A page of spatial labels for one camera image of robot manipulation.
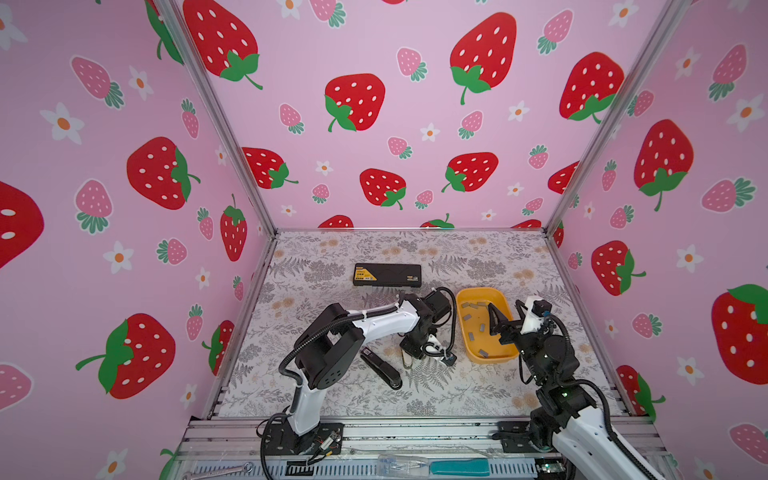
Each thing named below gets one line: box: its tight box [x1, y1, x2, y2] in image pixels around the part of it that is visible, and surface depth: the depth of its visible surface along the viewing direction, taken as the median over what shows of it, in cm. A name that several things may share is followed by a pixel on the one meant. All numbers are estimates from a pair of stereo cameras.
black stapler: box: [360, 347, 403, 390], surface depth 84 cm
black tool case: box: [353, 263, 422, 287], surface depth 106 cm
